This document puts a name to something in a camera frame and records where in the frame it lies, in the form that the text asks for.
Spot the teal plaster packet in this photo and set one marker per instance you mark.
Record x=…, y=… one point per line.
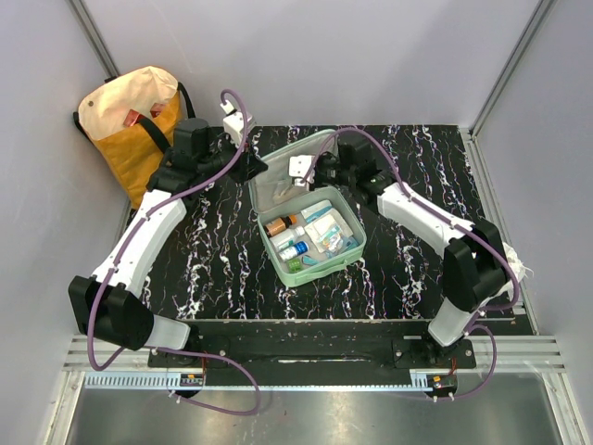
x=335, y=242

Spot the blue mask packet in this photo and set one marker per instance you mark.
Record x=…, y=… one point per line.
x=316, y=210

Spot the white crumpled cloth bag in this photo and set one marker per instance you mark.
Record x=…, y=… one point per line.
x=517, y=266

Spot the white pill bottle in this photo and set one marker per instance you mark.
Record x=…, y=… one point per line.
x=287, y=238

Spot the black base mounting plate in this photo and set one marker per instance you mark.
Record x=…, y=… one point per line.
x=330, y=353

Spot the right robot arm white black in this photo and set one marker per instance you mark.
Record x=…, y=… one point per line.
x=477, y=265

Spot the white gauze pad packet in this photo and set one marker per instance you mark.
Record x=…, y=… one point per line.
x=330, y=220

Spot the orange tote bag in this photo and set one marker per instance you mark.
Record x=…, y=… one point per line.
x=130, y=120

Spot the clear bag yellow items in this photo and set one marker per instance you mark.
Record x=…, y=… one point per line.
x=283, y=191

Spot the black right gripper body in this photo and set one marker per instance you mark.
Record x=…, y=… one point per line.
x=329, y=171

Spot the small green box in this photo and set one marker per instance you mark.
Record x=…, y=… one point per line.
x=294, y=266

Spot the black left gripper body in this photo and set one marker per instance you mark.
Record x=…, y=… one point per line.
x=218, y=158

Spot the cyan sachet strip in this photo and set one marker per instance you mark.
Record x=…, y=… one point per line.
x=308, y=260

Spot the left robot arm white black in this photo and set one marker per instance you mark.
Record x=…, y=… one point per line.
x=107, y=303

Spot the brown bottle orange cap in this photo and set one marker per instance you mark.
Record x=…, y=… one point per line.
x=278, y=225

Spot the mint green medicine case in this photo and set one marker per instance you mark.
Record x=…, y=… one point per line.
x=281, y=163

